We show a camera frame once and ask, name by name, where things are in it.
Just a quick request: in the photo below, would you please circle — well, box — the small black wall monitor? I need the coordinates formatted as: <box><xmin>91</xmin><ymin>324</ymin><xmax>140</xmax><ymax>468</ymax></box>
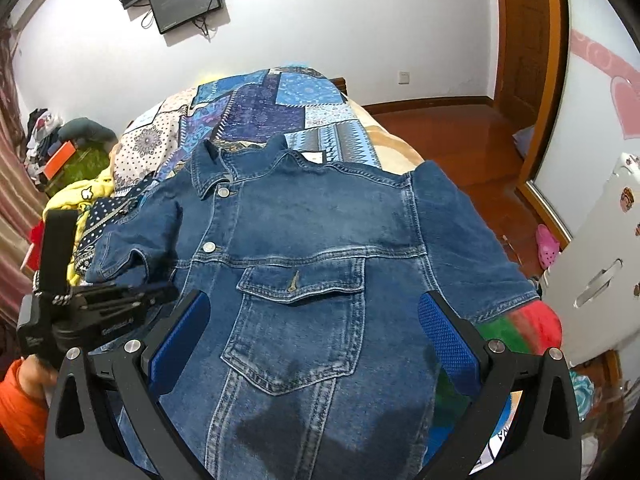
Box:
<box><xmin>149</xmin><ymin>0</ymin><xmax>222</xmax><ymax>35</ymax></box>

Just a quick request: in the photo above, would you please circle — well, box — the orange left sleeve forearm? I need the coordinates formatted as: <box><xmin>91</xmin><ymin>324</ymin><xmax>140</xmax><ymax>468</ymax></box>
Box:
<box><xmin>1</xmin><ymin>360</ymin><xmax>48</xmax><ymax>478</ymax></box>

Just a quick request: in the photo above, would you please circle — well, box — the blue denim jacket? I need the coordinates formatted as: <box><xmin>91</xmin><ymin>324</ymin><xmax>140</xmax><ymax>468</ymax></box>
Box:
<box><xmin>86</xmin><ymin>136</ymin><xmax>537</xmax><ymax>479</ymax></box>

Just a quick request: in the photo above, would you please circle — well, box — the striped red curtain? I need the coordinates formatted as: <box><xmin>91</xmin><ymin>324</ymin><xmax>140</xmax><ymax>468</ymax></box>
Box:
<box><xmin>0</xmin><ymin>21</ymin><xmax>47</xmax><ymax>324</ymax></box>

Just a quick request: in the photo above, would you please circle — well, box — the pink croc shoe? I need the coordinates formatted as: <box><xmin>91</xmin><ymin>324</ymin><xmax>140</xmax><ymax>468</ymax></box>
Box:
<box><xmin>535</xmin><ymin>224</ymin><xmax>561</xmax><ymax>270</ymax></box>

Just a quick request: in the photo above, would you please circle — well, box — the clothes pile in corner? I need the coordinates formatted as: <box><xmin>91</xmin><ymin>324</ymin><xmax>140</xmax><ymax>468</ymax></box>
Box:
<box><xmin>23</xmin><ymin>108</ymin><xmax>117</xmax><ymax>184</ymax></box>

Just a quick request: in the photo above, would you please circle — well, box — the red green fleece blanket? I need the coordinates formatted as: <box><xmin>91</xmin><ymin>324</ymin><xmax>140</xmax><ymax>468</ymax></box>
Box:
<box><xmin>428</xmin><ymin>300</ymin><xmax>563</xmax><ymax>425</ymax></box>

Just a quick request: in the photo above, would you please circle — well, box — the blue patchwork quilt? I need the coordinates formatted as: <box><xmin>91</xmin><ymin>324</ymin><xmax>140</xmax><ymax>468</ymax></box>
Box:
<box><xmin>112</xmin><ymin>66</ymin><xmax>381</xmax><ymax>196</ymax></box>

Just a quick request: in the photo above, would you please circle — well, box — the white radiator with magnets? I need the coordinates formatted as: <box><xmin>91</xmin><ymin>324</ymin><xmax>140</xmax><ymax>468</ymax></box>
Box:
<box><xmin>540</xmin><ymin>153</ymin><xmax>640</xmax><ymax>366</ymax></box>

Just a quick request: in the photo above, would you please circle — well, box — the wooden wardrobe door frame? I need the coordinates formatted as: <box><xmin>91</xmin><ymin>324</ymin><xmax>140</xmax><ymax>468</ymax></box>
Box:
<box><xmin>494</xmin><ymin>0</ymin><xmax>570</xmax><ymax>246</ymax></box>

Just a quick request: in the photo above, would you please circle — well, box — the orange box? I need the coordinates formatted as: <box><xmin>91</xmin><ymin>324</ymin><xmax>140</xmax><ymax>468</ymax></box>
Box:
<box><xmin>43</xmin><ymin>141</ymin><xmax>76</xmax><ymax>181</ymax></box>

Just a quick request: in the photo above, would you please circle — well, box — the person left hand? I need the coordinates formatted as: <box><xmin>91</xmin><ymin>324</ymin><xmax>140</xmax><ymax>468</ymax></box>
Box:
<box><xmin>16</xmin><ymin>356</ymin><xmax>58</xmax><ymax>400</ymax></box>

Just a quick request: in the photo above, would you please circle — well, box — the yellow cartoon blanket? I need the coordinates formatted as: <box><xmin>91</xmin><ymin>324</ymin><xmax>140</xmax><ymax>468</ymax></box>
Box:
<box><xmin>42</xmin><ymin>167</ymin><xmax>115</xmax><ymax>286</ymax></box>

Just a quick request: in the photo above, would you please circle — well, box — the green patterned storage box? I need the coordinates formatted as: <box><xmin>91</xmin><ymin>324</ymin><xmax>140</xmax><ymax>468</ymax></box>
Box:
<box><xmin>44</xmin><ymin>143</ymin><xmax>110</xmax><ymax>197</ymax></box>

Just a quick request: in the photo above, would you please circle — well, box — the pink heart wall sticker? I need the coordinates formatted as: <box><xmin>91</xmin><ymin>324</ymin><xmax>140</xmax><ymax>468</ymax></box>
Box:
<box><xmin>570</xmin><ymin>29</ymin><xmax>639</xmax><ymax>140</ymax></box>

